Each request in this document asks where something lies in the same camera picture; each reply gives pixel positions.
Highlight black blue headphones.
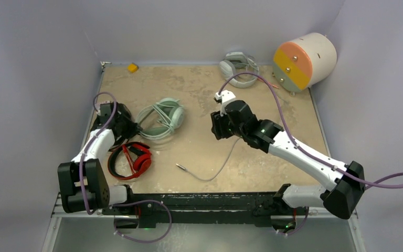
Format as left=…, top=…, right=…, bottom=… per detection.
left=91, top=103, right=134, bottom=150

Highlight red headphones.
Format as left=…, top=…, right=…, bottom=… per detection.
left=107, top=142, right=152, bottom=181

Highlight mint green headphones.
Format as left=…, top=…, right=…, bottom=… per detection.
left=135, top=98, right=185, bottom=141

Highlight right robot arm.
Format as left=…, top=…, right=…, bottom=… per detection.
left=211, top=99, right=365, bottom=219

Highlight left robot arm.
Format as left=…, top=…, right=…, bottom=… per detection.
left=57, top=102, right=140, bottom=215

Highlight white grey headphones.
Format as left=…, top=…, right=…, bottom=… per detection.
left=219, top=51, right=260, bottom=89

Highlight yellow small block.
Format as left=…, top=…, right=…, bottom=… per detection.
left=126, top=63, right=139, bottom=73

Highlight round pastel drawer cabinet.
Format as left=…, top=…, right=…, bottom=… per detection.
left=273, top=33, right=337, bottom=93

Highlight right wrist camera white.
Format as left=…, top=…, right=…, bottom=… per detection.
left=214, top=90, right=236, bottom=116

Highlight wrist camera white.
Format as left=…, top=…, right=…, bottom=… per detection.
left=214, top=90, right=236, bottom=116
left=93, top=101, right=111, bottom=116

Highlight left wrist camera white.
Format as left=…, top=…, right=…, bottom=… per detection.
left=93, top=101, right=111, bottom=116

